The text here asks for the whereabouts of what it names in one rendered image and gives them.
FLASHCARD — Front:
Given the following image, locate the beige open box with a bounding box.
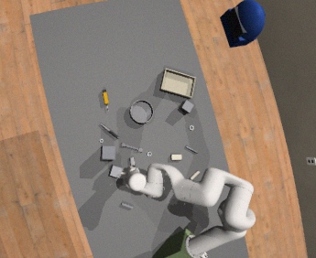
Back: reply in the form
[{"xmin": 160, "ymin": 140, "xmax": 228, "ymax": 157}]
[{"xmin": 160, "ymin": 69, "xmax": 196, "ymax": 99}]

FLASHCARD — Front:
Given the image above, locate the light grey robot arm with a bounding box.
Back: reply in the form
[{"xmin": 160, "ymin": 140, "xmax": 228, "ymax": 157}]
[{"xmin": 125, "ymin": 163, "xmax": 256, "ymax": 258}]

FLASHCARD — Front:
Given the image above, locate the grey combination wrench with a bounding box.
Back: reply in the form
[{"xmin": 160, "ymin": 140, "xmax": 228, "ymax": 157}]
[{"xmin": 121, "ymin": 143, "xmax": 143, "ymax": 152}]

